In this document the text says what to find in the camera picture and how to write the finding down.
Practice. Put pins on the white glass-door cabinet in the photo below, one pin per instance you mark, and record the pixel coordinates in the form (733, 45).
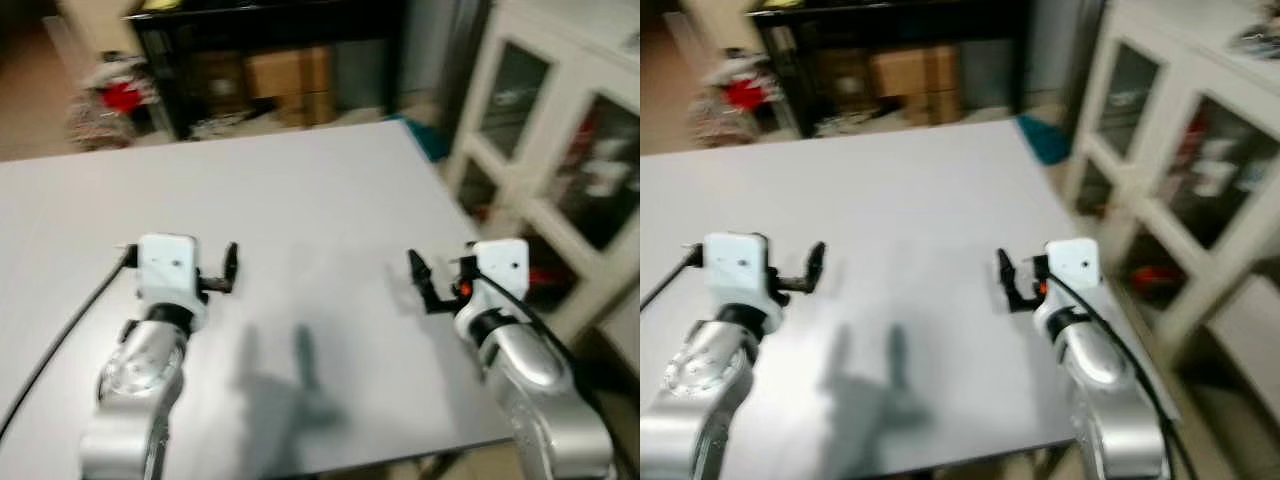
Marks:
(560, 130)
(1180, 130)

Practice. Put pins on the brown cardboard box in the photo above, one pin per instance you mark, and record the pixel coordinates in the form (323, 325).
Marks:
(915, 85)
(290, 85)

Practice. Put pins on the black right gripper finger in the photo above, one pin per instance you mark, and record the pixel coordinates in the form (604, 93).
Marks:
(422, 278)
(1010, 278)

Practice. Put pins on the red item behind cabinet glass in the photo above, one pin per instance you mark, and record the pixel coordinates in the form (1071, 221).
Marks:
(540, 280)
(1155, 276)

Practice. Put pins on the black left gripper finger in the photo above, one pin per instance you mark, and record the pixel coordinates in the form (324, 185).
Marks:
(816, 265)
(231, 265)

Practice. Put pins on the black shelf unit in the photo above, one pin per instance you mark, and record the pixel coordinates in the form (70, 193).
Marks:
(200, 50)
(820, 50)

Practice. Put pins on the teal object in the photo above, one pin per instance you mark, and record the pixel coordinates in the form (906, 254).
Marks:
(1045, 140)
(425, 138)

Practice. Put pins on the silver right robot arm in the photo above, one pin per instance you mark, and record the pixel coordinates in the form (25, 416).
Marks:
(1110, 390)
(530, 380)

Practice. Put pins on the red and white bundle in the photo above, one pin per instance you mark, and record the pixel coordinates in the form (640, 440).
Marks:
(118, 100)
(742, 97)

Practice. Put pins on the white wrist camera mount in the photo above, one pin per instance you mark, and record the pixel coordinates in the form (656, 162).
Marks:
(167, 265)
(502, 266)
(734, 263)
(1073, 262)

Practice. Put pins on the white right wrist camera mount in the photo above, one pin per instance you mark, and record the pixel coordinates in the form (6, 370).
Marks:
(502, 266)
(1073, 262)

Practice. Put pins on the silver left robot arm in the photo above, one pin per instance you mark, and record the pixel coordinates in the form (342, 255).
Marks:
(690, 380)
(140, 370)

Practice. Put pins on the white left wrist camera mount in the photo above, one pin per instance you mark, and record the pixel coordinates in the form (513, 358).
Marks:
(167, 265)
(734, 263)

